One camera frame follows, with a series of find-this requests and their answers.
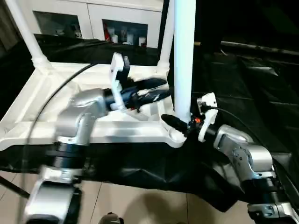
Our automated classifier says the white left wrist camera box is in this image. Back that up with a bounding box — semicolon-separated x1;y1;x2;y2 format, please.
109;52;132;112

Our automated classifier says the black plastic mat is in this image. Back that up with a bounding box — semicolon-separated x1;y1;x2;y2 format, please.
0;34;299;213

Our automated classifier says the black low bench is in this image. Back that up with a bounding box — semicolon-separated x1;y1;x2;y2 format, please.
220;40;299;54

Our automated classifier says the black stand pole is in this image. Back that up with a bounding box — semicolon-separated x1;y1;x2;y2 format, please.
0;177;26;200

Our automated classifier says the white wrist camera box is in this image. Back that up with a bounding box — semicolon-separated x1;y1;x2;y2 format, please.
109;52;132;112
196;92;218;143

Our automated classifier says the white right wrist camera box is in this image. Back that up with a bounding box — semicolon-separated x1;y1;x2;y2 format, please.
196;92;218;143

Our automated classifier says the white plastic table leg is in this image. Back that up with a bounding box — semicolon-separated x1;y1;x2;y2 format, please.
158;0;176;78
5;0;50;70
172;0;197;126

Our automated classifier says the white plastic table top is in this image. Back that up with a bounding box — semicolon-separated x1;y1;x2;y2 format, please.
0;61;188;151

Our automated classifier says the white glass-door cabinet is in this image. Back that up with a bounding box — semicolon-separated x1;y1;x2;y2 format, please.
26;0;165;49

